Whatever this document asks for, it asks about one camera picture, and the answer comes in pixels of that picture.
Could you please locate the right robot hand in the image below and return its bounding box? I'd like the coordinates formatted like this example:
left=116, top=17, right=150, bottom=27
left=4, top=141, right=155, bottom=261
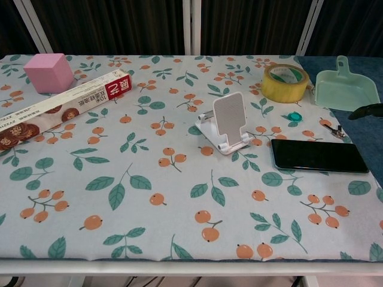
left=348, top=102, right=383, bottom=121

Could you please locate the black smartphone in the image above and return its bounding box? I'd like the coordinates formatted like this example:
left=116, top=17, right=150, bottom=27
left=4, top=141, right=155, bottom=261
left=270, top=138, right=370, bottom=175

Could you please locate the white folding phone stand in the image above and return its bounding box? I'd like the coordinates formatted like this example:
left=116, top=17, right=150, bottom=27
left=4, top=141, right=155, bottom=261
left=194, top=91, right=253, bottom=155

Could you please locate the blue table mat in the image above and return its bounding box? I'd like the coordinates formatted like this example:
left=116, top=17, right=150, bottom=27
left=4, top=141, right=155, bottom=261
left=294, top=55, right=383, bottom=192

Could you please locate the mint green dustpan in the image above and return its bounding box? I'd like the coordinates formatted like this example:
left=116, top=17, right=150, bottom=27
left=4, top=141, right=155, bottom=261
left=314, top=55, right=381, bottom=112

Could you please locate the small metal clip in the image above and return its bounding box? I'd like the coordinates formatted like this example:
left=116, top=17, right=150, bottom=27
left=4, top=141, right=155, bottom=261
left=322, top=123, right=345, bottom=138

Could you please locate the yellow packing tape roll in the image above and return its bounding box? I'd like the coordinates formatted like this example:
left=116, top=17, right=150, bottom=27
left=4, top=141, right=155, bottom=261
left=261, top=63, right=310, bottom=104

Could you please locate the floral fruit print tablecloth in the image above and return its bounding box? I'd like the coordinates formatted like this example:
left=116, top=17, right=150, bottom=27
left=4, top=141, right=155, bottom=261
left=0, top=54, right=383, bottom=264

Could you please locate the dark pleated curtain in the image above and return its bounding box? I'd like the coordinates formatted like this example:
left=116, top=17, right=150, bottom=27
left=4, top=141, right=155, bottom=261
left=0, top=0, right=383, bottom=58

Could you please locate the long baking paper box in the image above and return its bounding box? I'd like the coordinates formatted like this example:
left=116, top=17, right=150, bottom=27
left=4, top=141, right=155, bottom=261
left=0, top=68, right=133, bottom=154

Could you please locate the pink cube block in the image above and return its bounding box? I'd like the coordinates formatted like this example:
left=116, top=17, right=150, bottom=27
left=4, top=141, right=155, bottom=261
left=23, top=53, right=75, bottom=94

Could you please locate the white slanted frame bar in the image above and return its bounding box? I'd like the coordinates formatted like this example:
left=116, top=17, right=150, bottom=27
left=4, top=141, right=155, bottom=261
left=295, top=0, right=324, bottom=57
left=13, top=0, right=58, bottom=55

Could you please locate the white upright frame post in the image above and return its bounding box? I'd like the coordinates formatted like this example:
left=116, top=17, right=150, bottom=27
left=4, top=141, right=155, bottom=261
left=182, top=0, right=202, bottom=56

